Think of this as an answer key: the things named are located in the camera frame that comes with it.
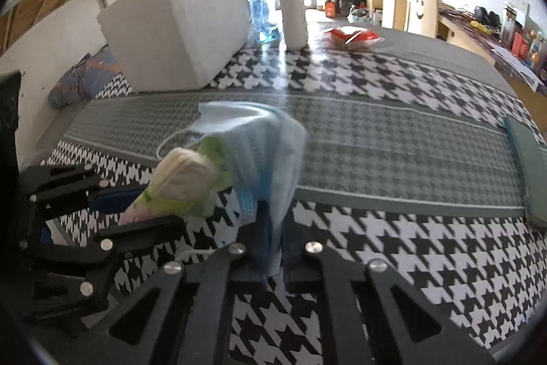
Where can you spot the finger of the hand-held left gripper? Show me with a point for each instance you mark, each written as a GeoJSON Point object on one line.
{"type": "Point", "coordinates": [141, 232]}
{"type": "Point", "coordinates": [111, 199]}

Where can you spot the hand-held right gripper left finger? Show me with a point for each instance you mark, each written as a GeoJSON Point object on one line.
{"type": "Point", "coordinates": [213, 288]}

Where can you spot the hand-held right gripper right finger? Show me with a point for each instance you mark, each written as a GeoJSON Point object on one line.
{"type": "Point", "coordinates": [342, 288]}

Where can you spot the green white tissue pack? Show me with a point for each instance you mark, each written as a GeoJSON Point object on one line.
{"type": "Point", "coordinates": [183, 181]}

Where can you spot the blue face mask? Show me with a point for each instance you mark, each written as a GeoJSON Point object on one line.
{"type": "Point", "coordinates": [265, 142]}

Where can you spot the white foam box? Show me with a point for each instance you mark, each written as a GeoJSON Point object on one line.
{"type": "Point", "coordinates": [179, 23]}

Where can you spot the blue quilt orange stripes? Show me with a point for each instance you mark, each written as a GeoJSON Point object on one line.
{"type": "Point", "coordinates": [85, 80]}

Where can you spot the houndstooth table cloth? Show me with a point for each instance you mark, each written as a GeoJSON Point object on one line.
{"type": "Point", "coordinates": [384, 142]}

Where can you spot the green book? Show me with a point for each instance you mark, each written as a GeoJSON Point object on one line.
{"type": "Point", "coordinates": [530, 168]}

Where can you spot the clear blue bottle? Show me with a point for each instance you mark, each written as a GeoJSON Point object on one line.
{"type": "Point", "coordinates": [260, 14]}

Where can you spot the red snack packet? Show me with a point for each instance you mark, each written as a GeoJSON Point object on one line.
{"type": "Point", "coordinates": [352, 36]}

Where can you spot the white trash bin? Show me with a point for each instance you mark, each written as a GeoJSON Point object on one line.
{"type": "Point", "coordinates": [358, 15]}

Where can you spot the orange bag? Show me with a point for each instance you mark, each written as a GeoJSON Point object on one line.
{"type": "Point", "coordinates": [330, 9]}

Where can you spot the wooden chair smiley face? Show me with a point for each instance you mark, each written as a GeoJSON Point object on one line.
{"type": "Point", "coordinates": [416, 10]}

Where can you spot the red box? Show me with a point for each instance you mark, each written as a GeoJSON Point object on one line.
{"type": "Point", "coordinates": [520, 44]}

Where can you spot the black bag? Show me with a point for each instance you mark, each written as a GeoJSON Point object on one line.
{"type": "Point", "coordinates": [487, 16]}

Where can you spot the clear bottle dark lid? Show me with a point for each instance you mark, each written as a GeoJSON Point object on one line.
{"type": "Point", "coordinates": [510, 23]}

